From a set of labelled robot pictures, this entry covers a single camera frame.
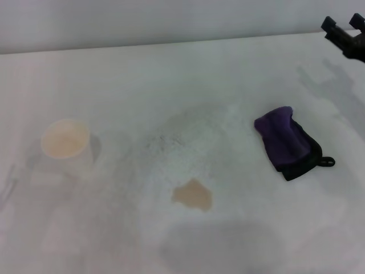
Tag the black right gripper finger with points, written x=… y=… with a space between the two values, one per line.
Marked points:
x=330 y=25
x=357 y=20

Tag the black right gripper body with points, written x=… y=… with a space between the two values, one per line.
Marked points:
x=353 y=45

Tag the white paper cup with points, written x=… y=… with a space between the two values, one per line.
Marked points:
x=64 y=140

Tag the purple rag with black trim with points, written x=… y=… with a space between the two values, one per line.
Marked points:
x=282 y=137

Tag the brown water stain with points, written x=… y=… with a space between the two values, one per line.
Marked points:
x=192 y=195

